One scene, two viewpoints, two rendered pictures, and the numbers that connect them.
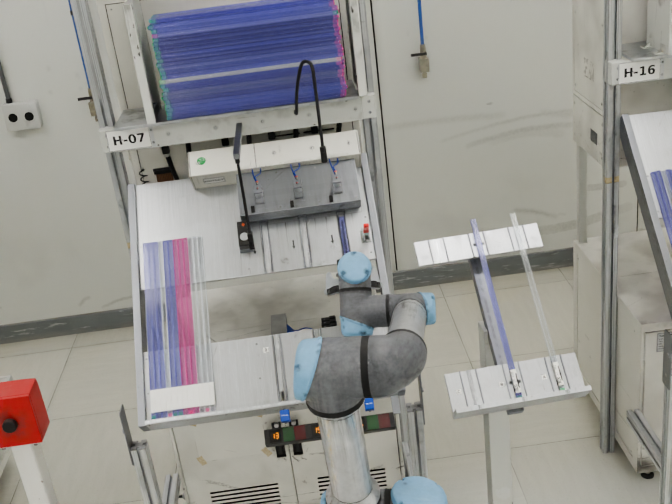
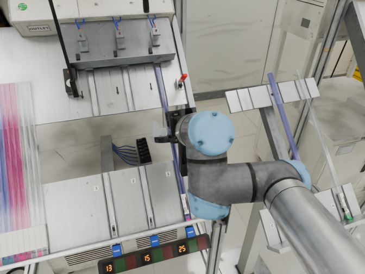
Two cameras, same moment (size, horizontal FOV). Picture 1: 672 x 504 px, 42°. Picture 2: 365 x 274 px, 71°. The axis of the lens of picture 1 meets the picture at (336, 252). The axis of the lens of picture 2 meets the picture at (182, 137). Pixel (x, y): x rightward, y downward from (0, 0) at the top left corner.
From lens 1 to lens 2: 1.62 m
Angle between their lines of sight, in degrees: 18
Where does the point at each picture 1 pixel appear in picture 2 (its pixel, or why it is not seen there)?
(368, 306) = (230, 184)
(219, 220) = (47, 67)
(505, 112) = (215, 21)
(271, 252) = (98, 97)
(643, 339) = (331, 149)
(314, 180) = (134, 33)
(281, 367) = (111, 203)
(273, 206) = (98, 55)
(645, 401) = (319, 180)
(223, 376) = (55, 216)
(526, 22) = not seen: outside the picture
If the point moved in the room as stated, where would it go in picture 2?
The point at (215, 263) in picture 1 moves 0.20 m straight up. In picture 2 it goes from (44, 107) to (19, 39)
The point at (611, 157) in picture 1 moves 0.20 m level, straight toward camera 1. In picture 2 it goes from (334, 33) to (355, 48)
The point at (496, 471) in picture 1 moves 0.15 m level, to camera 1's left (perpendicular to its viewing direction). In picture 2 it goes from (256, 240) to (224, 248)
